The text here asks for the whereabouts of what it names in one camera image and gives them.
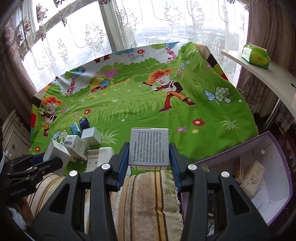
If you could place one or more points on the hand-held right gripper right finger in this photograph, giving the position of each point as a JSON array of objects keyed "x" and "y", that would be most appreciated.
[{"x": 174, "y": 166}]

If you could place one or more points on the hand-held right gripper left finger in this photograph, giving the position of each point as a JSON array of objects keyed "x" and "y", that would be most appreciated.
[{"x": 122, "y": 162}]

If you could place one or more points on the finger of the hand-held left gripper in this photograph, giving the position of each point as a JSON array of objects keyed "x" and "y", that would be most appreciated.
[
  {"x": 50, "y": 163},
  {"x": 38, "y": 158}
]

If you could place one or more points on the white rectangular box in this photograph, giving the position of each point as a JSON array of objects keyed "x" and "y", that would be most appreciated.
[{"x": 56, "y": 150}]

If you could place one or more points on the grey box with printed text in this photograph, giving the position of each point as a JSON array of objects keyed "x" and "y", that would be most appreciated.
[{"x": 150, "y": 148}]

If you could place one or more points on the purple cardboard box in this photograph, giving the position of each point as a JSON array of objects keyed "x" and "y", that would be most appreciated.
[{"x": 275, "y": 166}]

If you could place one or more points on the white charger box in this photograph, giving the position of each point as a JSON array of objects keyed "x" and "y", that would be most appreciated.
[{"x": 101, "y": 156}]

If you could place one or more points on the white box with barcode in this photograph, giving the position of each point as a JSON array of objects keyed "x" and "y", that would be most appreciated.
[{"x": 77, "y": 144}]

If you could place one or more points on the cream cabinet with drawers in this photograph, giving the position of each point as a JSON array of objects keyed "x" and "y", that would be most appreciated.
[{"x": 13, "y": 134}]

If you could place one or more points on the white cube box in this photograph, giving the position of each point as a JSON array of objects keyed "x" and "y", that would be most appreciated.
[{"x": 91, "y": 135}]

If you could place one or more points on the teal small box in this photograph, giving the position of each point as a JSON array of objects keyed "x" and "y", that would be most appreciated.
[{"x": 75, "y": 129}]

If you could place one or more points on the striped beige towel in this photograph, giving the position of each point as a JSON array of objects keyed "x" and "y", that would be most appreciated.
[{"x": 148, "y": 208}]

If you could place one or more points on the dark blue small box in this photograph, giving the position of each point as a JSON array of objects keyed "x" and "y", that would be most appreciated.
[{"x": 84, "y": 122}]

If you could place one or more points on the green cartoon printed sheet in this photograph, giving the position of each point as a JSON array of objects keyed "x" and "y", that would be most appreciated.
[{"x": 138, "y": 104}]

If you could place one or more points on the beige cardboard box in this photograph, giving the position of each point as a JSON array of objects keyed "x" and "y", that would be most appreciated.
[{"x": 253, "y": 176}]

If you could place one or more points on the floral sheer curtain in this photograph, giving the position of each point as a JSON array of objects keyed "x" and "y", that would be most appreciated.
[{"x": 20, "y": 34}]

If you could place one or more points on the white shelf board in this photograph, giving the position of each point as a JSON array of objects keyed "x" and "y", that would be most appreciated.
[{"x": 266, "y": 71}]

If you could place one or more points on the green tissue pack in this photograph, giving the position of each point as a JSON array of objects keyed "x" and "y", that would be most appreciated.
[{"x": 255, "y": 56}]

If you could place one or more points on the white lace sheer curtain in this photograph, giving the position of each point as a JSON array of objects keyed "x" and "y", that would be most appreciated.
[{"x": 150, "y": 23}]

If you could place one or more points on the brown curtain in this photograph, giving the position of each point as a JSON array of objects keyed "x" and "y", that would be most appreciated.
[{"x": 270, "y": 27}]

